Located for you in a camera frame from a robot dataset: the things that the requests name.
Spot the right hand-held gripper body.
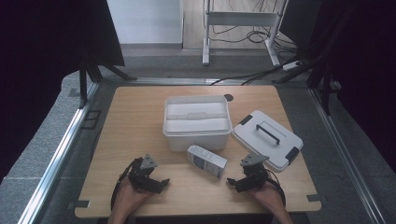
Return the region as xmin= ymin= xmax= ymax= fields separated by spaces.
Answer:
xmin=239 ymin=153 xmax=271 ymax=189

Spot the white box lid black handle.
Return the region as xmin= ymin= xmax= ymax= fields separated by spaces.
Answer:
xmin=232 ymin=109 xmax=304 ymax=173

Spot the black tripod stand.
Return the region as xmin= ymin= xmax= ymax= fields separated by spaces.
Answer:
xmin=273 ymin=46 xmax=335 ymax=117
xmin=78 ymin=55 xmax=138 ymax=110

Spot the black curtain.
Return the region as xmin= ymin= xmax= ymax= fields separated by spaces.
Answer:
xmin=306 ymin=0 xmax=396 ymax=175
xmin=0 ymin=0 xmax=126 ymax=183

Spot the small white blue carton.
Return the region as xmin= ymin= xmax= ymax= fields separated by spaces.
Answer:
xmin=186 ymin=144 xmax=229 ymax=180

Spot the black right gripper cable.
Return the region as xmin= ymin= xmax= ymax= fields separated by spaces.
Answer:
xmin=263 ymin=168 xmax=287 ymax=208

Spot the white plastic storage box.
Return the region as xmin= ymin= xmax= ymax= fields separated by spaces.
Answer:
xmin=162 ymin=94 xmax=234 ymax=153

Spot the tangle of black floor cables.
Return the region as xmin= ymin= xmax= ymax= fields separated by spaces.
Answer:
xmin=210 ymin=23 xmax=301 ymax=54

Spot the white power strip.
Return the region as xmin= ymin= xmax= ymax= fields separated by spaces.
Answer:
xmin=281 ymin=60 xmax=303 ymax=72

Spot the black floor socket frame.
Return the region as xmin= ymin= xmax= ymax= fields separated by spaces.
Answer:
xmin=80 ymin=108 xmax=103 ymax=131

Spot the person's right hand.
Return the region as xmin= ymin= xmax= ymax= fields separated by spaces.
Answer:
xmin=248 ymin=181 xmax=286 ymax=214

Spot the white plastic tray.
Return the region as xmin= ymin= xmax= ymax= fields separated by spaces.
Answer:
xmin=164 ymin=101 xmax=232 ymax=134

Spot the white metal stand frame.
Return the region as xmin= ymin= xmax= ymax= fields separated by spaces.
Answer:
xmin=202 ymin=0 xmax=290 ymax=67

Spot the person's left hand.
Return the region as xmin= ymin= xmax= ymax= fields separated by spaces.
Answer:
xmin=115 ymin=177 xmax=157 ymax=217

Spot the long black floor cable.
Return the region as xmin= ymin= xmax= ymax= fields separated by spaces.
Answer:
xmin=210 ymin=55 xmax=301 ymax=87

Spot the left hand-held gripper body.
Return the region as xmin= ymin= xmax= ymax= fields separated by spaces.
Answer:
xmin=128 ymin=153 xmax=159 ymax=191

